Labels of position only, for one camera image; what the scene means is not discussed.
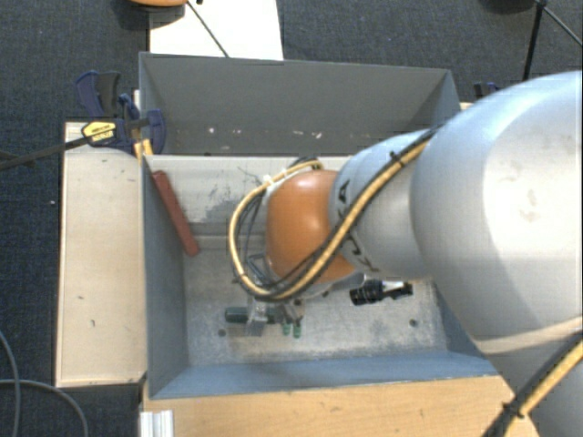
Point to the red-brown flat block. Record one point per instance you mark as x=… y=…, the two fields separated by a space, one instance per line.
x=175 y=212

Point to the dark green flat block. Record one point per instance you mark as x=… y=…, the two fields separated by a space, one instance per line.
x=236 y=314

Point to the grey metal bin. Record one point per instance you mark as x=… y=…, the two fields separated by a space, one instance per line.
x=209 y=289

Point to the black cylinder on white bracket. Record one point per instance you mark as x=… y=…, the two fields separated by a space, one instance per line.
x=366 y=293

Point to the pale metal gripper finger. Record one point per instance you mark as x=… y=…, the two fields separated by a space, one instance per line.
x=256 y=327

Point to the pale wood flat board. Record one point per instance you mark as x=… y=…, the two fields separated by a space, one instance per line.
x=100 y=267

